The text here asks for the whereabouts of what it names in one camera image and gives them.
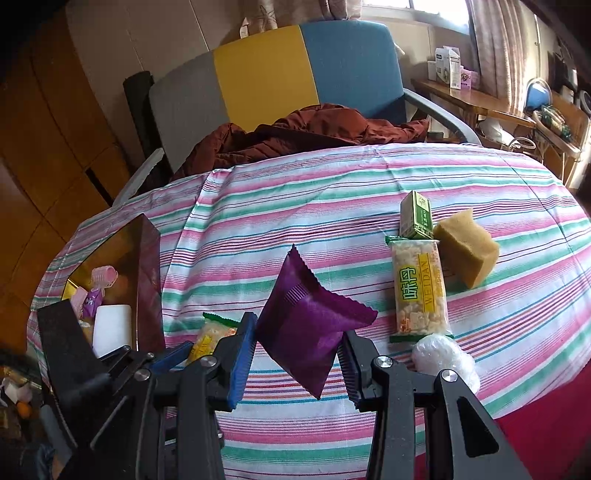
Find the striped bed sheet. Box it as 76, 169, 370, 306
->
26, 142, 591, 480

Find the green medicine box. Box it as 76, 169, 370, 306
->
400, 191, 433, 240

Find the white plastic bag ball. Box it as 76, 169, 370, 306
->
412, 333, 481, 394

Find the blue folding chair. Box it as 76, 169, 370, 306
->
525, 77, 553, 112

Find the right patterned curtain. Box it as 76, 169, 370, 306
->
467, 0, 536, 111

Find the white foam block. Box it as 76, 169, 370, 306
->
92, 304, 132, 357

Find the rust red jacket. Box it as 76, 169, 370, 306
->
172, 103, 430, 180

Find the left patterned curtain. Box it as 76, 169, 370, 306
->
239, 0, 363, 35

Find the wooden wardrobe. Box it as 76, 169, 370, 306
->
1, 12, 129, 353

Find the wooden desk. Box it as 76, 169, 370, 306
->
410, 78, 583, 160

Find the patterned curtain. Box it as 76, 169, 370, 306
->
467, 0, 536, 111
239, 0, 363, 35

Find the purple snack packet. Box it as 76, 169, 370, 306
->
256, 247, 378, 399
81, 288, 104, 319

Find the pink small box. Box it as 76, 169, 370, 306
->
461, 68, 480, 90

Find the rice cracker snack pack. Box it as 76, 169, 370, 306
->
386, 236, 453, 342

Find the white carton box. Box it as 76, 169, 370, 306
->
428, 46, 462, 90

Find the grey yellow blue armchair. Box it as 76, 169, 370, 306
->
114, 20, 480, 205

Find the tan sponge block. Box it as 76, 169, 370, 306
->
433, 208, 500, 289

